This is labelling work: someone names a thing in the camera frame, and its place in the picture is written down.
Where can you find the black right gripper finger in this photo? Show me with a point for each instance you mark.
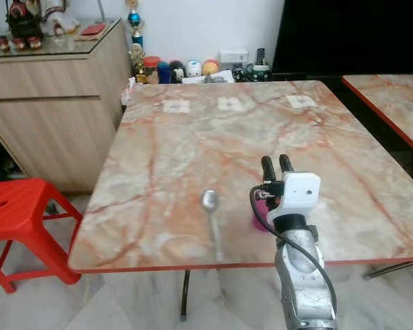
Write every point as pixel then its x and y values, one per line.
pixel 268 169
pixel 286 165

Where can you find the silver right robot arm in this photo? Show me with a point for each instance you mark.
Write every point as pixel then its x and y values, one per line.
pixel 303 282

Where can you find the purple cup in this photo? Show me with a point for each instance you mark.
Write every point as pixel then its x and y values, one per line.
pixel 261 216

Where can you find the silver metal spoon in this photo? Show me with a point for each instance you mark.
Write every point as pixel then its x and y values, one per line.
pixel 209 200

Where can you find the white paper label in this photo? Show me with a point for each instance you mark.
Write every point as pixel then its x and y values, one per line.
pixel 231 104
pixel 176 106
pixel 301 101

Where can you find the green mug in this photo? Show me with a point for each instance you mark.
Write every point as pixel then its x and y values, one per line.
pixel 259 71

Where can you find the white paper sheets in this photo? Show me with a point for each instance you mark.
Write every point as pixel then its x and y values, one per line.
pixel 210 77

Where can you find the black remote control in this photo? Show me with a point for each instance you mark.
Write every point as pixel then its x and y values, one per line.
pixel 260 56

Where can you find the orange round toy figure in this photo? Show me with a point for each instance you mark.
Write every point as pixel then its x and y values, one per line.
pixel 210 67

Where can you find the white round toy figure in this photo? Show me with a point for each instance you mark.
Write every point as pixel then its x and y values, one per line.
pixel 193 67

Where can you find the dark metal table leg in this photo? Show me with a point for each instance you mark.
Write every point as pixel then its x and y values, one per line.
pixel 396 268
pixel 185 295

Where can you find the blue container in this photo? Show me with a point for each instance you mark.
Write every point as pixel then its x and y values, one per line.
pixel 164 72

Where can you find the black television screen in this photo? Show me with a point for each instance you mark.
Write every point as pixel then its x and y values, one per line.
pixel 351 34

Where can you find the red plastic stool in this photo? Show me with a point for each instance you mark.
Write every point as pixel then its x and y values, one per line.
pixel 20 210

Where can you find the jar with red lid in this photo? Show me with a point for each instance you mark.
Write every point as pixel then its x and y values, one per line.
pixel 151 70

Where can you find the small red figurine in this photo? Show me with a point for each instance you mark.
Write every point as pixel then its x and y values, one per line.
pixel 2 42
pixel 18 42
pixel 34 41

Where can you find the wooden cabinet with glass top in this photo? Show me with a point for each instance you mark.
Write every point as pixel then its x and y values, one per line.
pixel 55 110

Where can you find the gold and blue trophy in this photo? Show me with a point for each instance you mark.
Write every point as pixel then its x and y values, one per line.
pixel 135 24

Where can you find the dark statue figurine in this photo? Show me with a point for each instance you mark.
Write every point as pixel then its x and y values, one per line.
pixel 24 19

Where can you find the flat red packet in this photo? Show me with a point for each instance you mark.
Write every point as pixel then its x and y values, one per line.
pixel 93 29

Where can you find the white statue figurine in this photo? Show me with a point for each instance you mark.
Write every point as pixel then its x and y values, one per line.
pixel 60 17

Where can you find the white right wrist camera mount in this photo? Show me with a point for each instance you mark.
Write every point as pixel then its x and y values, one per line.
pixel 301 192

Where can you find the white wall socket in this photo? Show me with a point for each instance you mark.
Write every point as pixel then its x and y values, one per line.
pixel 233 56

